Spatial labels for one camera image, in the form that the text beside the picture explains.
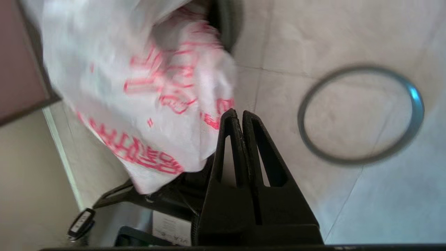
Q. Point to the black trash bin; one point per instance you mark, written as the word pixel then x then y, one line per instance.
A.
pixel 228 21

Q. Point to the black silver key fob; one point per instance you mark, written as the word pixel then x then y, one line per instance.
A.
pixel 82 223

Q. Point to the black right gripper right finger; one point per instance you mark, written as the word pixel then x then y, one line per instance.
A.
pixel 285 209

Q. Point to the white red-print trash bag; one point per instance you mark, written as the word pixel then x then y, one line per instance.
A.
pixel 122 69

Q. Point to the black robot chassis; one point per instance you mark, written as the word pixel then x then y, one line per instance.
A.
pixel 174 198

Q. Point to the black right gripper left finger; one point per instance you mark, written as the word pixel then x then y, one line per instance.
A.
pixel 226 216

